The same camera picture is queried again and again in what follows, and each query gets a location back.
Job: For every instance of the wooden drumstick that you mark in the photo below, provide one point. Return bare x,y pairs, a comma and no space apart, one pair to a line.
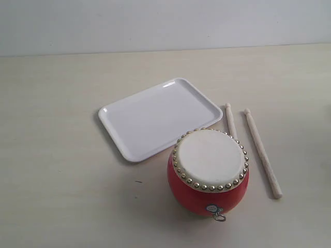
230,119
274,185

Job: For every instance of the small red drum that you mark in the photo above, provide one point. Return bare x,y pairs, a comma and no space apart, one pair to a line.
208,172

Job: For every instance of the white rectangular plastic tray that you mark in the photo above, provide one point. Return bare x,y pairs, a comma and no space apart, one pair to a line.
152,120

